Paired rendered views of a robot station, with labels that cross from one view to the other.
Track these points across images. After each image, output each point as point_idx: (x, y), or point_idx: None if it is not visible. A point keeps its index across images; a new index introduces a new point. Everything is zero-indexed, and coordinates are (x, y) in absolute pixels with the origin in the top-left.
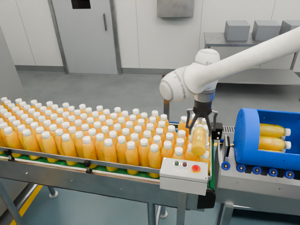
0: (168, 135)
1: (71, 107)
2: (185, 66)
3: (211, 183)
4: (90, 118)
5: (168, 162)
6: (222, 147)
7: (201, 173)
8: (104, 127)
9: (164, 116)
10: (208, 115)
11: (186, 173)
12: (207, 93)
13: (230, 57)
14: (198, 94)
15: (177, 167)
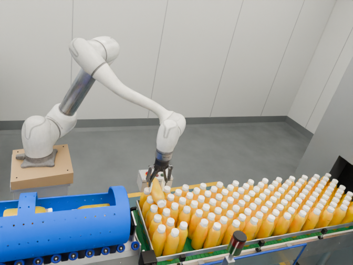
0: (183, 199)
1: (290, 208)
2: (175, 113)
3: (134, 213)
4: (257, 200)
5: (167, 175)
6: None
7: (144, 172)
8: (237, 194)
9: (203, 221)
10: (155, 173)
11: (152, 170)
12: None
13: (149, 99)
14: None
15: (159, 173)
